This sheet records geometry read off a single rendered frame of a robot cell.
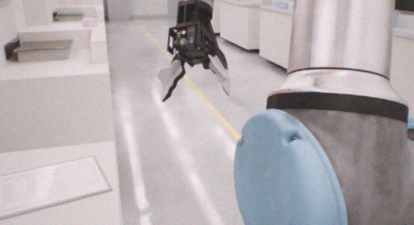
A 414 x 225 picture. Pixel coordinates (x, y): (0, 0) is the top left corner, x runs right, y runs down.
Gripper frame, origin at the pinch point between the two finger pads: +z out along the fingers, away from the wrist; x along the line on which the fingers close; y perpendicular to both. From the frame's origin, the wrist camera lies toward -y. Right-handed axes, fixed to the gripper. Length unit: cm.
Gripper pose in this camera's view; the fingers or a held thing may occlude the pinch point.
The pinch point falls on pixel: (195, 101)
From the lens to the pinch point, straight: 72.9
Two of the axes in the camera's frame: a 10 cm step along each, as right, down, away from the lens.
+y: -4.2, -2.9, -8.6
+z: -0.5, 9.5, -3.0
